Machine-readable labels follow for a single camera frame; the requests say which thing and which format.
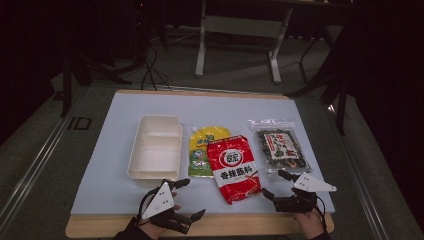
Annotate white divided lunch box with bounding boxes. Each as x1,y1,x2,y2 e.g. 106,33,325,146
126,114,184,182

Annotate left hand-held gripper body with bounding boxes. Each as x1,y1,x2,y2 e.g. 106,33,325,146
139,179,193,234

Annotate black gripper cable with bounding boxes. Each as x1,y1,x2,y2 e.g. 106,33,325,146
314,195,329,232
137,186,161,228

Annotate black floor stand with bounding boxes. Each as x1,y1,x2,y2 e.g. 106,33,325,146
59,49,132,118
286,33,349,136

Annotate black floor cables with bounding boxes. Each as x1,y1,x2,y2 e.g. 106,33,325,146
139,43,173,92

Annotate red seasoning packet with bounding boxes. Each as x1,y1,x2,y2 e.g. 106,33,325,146
206,134,263,205

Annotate dark curtain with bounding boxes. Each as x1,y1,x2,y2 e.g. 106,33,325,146
0,0,68,146
344,0,424,231

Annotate pale blue table mat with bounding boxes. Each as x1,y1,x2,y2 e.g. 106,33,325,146
70,92,336,215

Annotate white metal table frame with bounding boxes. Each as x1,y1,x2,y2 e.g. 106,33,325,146
194,0,294,85

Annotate clear bag of dried seaweed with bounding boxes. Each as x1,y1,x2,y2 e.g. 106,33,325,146
247,119,313,176

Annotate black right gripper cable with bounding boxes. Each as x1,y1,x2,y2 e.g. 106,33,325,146
314,195,329,232

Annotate person's right hand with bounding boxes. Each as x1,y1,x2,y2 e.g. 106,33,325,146
294,211,326,240

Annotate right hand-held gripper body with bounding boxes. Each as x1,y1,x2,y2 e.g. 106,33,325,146
273,172,338,214

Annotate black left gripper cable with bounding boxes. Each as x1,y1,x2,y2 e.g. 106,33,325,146
137,186,161,228

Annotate person's left hand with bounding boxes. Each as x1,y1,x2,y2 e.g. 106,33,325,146
137,205,181,240

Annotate yellow spouted sauce pouch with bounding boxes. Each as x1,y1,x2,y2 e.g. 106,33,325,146
188,125,232,179

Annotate metal floor rail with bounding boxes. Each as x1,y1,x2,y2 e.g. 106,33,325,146
0,88,88,228
328,105,391,240

